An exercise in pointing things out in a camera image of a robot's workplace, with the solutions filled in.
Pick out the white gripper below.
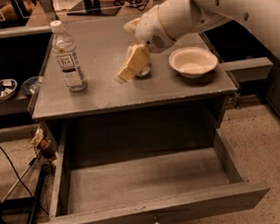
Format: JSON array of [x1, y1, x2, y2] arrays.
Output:
[[114, 5, 175, 84]]

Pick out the clear plastic tea bottle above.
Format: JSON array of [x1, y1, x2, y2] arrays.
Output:
[[49, 20, 87, 92]]

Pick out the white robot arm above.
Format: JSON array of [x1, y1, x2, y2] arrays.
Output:
[[115, 0, 280, 83]]

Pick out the grey drawer cabinet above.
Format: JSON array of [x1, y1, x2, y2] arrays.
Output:
[[33, 17, 236, 165]]

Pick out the open grey top drawer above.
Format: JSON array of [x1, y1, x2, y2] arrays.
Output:
[[20, 100, 274, 224]]

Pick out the red soda can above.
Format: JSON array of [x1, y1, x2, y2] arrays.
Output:
[[128, 43, 151, 76]]

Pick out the black monitor stand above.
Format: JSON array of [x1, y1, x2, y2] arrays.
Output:
[[67, 0, 121, 17]]

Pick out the white paper bowl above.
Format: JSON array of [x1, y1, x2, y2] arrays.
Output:
[[169, 46, 218, 79]]

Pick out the blue bowl on shelf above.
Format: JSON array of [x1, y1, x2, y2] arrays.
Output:
[[21, 76, 42, 97]]

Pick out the snack bags on floor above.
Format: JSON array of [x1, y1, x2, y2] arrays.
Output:
[[30, 126, 56, 167]]

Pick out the bowl with small items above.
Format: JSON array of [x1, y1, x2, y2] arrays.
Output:
[[0, 79, 18, 101]]

